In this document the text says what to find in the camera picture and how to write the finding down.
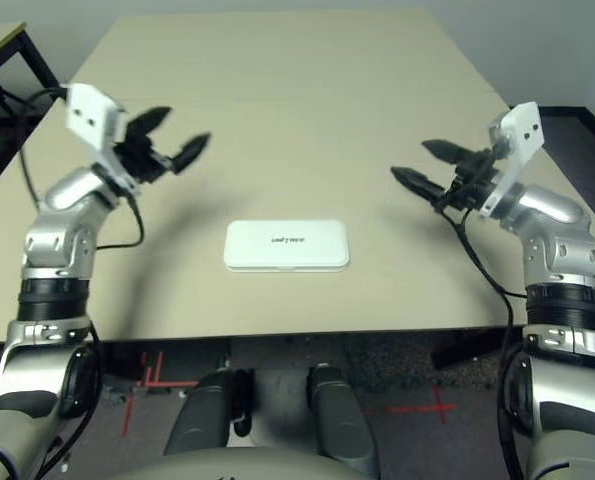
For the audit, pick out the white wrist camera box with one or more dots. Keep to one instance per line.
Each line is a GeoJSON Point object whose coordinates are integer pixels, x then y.
{"type": "Point", "coordinates": [522, 130]}
{"type": "Point", "coordinates": [92, 112]}

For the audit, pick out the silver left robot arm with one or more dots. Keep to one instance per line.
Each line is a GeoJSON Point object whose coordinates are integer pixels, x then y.
{"type": "Point", "coordinates": [57, 240]}

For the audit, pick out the white plastic pencil case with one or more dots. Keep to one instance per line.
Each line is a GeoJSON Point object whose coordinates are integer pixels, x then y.
{"type": "Point", "coordinates": [287, 250]}

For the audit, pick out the dark grey robot leg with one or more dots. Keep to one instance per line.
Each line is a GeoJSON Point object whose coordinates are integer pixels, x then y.
{"type": "Point", "coordinates": [202, 415]}
{"type": "Point", "coordinates": [342, 415]}

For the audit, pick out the grey robot torso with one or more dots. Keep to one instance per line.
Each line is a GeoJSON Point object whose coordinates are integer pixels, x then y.
{"type": "Point", "coordinates": [237, 465]}

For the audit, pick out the beige side table black frame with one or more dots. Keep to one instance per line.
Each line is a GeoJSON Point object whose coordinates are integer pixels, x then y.
{"type": "Point", "coordinates": [2, 40]}

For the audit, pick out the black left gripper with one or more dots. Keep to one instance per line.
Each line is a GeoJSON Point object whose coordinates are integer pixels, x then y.
{"type": "Point", "coordinates": [142, 160]}

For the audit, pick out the dark grey robot right leg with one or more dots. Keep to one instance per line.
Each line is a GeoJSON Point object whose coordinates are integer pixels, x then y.
{"type": "Point", "coordinates": [342, 415]}

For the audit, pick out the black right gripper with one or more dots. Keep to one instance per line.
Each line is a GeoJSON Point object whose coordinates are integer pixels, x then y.
{"type": "Point", "coordinates": [469, 182]}

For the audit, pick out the dark grey robot left leg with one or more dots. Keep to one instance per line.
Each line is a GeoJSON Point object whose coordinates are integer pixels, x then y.
{"type": "Point", "coordinates": [202, 415]}

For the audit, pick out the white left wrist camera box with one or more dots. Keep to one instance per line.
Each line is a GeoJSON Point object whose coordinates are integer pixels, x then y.
{"type": "Point", "coordinates": [92, 112]}

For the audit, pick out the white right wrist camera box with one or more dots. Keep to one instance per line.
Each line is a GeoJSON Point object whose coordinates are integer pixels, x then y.
{"type": "Point", "coordinates": [522, 130]}

